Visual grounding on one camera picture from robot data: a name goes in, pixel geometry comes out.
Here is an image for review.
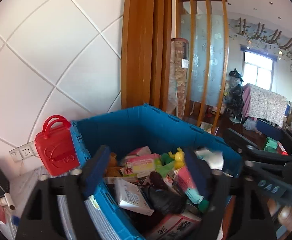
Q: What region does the person's right hand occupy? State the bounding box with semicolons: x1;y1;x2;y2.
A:
267;199;292;231

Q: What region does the white paper roll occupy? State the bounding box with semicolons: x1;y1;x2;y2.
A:
4;192;16;210

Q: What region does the blue feather duster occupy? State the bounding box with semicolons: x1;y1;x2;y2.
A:
11;216;20;227

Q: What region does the rolled patterned carpet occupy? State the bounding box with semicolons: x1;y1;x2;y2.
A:
166;38;189;119

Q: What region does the blue plastic crate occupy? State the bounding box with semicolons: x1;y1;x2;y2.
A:
69;102;244;240

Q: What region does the wooden slat partition screen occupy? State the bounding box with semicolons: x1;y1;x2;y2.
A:
175;0;229;134

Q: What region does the pink green wipes pack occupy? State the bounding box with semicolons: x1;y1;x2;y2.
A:
123;153;163;178

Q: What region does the wall socket panel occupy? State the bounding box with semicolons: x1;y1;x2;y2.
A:
9;141;39;163

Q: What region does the yellow duck snowball clamp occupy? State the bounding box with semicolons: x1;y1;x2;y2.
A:
168;147;185;170

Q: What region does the floral cloth on rack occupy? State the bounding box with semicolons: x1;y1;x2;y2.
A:
242;83;288;127

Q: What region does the red toy suitcase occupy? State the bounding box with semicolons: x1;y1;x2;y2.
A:
35;115;79;176

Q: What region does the green white medicine box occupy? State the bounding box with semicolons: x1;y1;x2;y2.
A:
195;148;224;170

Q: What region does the colourful tissue packet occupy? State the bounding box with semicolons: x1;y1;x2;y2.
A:
174;166;204;205

